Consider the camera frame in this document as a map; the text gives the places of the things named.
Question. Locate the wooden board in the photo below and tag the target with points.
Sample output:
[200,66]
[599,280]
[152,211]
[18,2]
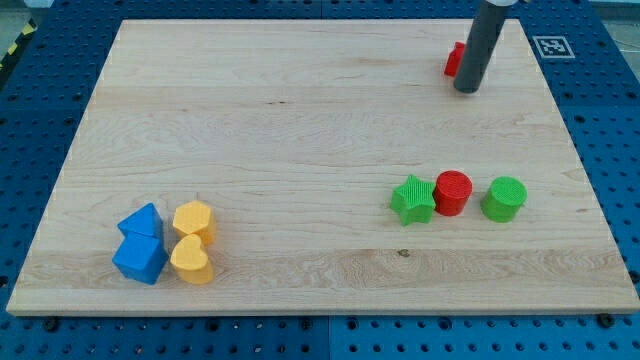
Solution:
[295,133]

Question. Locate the green star block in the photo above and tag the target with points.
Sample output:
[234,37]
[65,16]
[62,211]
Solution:
[414,201]

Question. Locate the red cylinder block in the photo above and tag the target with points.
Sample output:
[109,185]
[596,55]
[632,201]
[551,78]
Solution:
[453,190]

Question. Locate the yellow hexagon block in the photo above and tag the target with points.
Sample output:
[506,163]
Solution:
[195,218]

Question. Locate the yellow heart block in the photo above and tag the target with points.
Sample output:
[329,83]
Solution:
[191,261]

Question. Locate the blue triangle block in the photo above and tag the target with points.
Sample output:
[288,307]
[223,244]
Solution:
[145,221]

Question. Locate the green cylinder block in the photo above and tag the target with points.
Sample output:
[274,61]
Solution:
[503,199]

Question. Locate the red block behind tool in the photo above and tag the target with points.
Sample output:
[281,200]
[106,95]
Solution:
[454,59]

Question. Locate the blue cube block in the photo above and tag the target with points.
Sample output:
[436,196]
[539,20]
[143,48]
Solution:
[141,258]

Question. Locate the white fiducial marker tag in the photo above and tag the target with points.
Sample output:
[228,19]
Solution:
[553,47]

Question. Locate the yellow black hazard tape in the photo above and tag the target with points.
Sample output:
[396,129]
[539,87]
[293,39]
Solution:
[18,46]

